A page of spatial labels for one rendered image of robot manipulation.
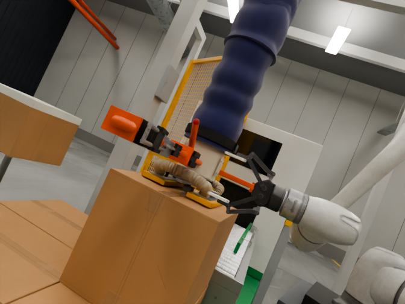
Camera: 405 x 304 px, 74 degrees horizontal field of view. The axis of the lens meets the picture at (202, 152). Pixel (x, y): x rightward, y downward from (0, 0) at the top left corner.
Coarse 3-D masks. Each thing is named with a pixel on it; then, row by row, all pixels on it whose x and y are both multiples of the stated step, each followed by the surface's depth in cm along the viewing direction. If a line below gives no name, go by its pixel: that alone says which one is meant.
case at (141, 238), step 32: (128, 192) 86; (160, 192) 83; (96, 224) 87; (128, 224) 84; (160, 224) 82; (192, 224) 79; (224, 224) 92; (96, 256) 85; (128, 256) 82; (160, 256) 80; (192, 256) 78; (96, 288) 83; (128, 288) 81; (160, 288) 79; (192, 288) 80
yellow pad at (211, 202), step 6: (192, 192) 97; (198, 192) 102; (192, 198) 94; (198, 198) 94; (204, 198) 95; (210, 198) 100; (216, 198) 111; (204, 204) 93; (210, 204) 92; (216, 204) 102
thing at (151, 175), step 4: (144, 172) 100; (148, 172) 100; (152, 172) 102; (168, 172) 107; (148, 176) 99; (152, 176) 99; (156, 176) 99; (160, 176) 101; (164, 176) 105; (168, 176) 114; (172, 176) 121; (156, 180) 98; (160, 180) 98; (164, 180) 98; (168, 180) 102; (172, 180) 109; (164, 184) 98; (168, 184) 102; (172, 184) 106; (176, 184) 110; (180, 184) 116
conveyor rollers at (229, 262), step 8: (232, 232) 293; (240, 232) 316; (248, 232) 340; (232, 240) 257; (224, 248) 214; (232, 248) 223; (240, 248) 237; (224, 256) 195; (232, 256) 203; (240, 256) 210; (216, 264) 170; (224, 264) 177; (232, 264) 184; (232, 272) 167
